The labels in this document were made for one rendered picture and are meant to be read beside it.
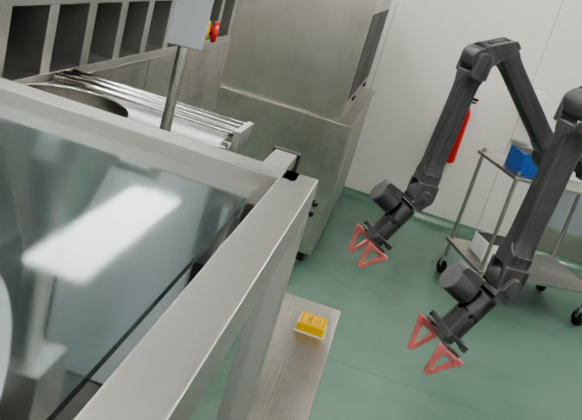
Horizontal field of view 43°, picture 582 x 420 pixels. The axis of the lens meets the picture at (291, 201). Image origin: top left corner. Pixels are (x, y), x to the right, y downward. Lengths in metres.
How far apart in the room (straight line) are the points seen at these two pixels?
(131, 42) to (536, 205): 0.96
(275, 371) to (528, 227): 0.63
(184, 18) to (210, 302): 0.69
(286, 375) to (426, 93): 4.60
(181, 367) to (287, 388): 1.35
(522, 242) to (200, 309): 1.25
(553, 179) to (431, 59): 4.58
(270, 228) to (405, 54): 5.62
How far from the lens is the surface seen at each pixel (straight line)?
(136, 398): 0.30
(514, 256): 1.58
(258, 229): 0.48
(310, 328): 1.89
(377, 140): 6.19
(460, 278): 1.55
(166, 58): 1.96
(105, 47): 1.65
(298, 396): 1.65
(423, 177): 2.00
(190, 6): 1.03
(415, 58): 6.08
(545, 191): 1.55
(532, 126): 2.09
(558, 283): 5.12
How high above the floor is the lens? 1.77
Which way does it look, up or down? 18 degrees down
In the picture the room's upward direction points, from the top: 16 degrees clockwise
